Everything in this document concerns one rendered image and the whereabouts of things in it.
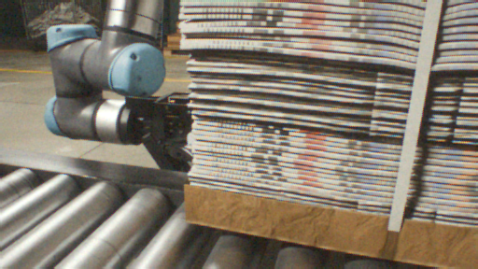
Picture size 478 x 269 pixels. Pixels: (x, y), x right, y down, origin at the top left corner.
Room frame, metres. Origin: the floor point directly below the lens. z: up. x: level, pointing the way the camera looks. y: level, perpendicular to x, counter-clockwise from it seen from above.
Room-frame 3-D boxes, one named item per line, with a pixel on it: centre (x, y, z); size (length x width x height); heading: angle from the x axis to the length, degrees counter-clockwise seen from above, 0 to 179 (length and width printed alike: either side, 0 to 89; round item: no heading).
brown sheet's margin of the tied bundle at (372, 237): (0.40, -0.17, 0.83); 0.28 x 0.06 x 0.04; 165
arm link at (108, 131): (0.60, 0.20, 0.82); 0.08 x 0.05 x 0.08; 163
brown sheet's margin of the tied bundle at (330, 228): (0.43, -0.06, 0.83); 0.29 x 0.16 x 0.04; 165
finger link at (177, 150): (0.53, 0.08, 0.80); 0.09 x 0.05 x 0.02; 46
